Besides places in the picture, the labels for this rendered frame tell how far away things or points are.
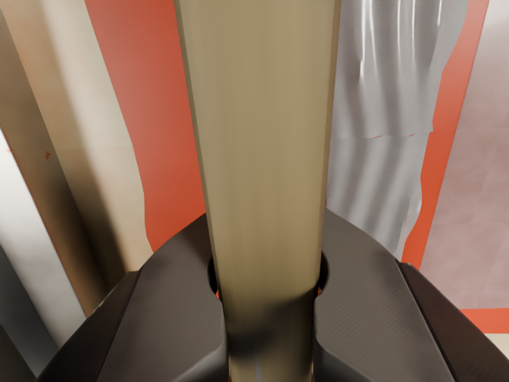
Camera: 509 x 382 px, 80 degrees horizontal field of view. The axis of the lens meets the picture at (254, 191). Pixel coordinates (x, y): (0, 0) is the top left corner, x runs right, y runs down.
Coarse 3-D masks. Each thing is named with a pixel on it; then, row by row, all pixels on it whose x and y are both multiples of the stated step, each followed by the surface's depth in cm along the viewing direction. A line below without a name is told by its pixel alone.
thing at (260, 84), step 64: (192, 0) 5; (256, 0) 5; (320, 0) 5; (192, 64) 6; (256, 64) 5; (320, 64) 6; (256, 128) 6; (320, 128) 6; (256, 192) 7; (320, 192) 7; (256, 256) 8; (320, 256) 8; (256, 320) 9
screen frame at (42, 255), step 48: (0, 48) 17; (0, 96) 17; (0, 144) 17; (48, 144) 21; (0, 192) 19; (48, 192) 20; (0, 240) 21; (48, 240) 20; (48, 288) 23; (96, 288) 26
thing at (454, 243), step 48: (192, 144) 21; (432, 144) 21; (480, 144) 21; (144, 192) 23; (192, 192) 23; (432, 192) 22; (480, 192) 22; (432, 240) 24; (480, 240) 24; (480, 288) 27
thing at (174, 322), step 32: (192, 224) 11; (160, 256) 10; (192, 256) 10; (160, 288) 9; (192, 288) 9; (128, 320) 8; (160, 320) 8; (192, 320) 8; (224, 320) 8; (128, 352) 7; (160, 352) 7; (192, 352) 7; (224, 352) 7
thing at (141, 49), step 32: (96, 0) 17; (128, 0) 17; (160, 0) 17; (480, 0) 17; (96, 32) 18; (128, 32) 18; (160, 32) 18; (480, 32) 17; (128, 64) 19; (160, 64) 18; (448, 64) 18; (480, 64) 18; (128, 96) 19; (160, 96) 19; (448, 96) 19; (480, 96) 19; (128, 128) 20; (160, 128) 20; (192, 128) 20; (448, 128) 20; (480, 128) 20
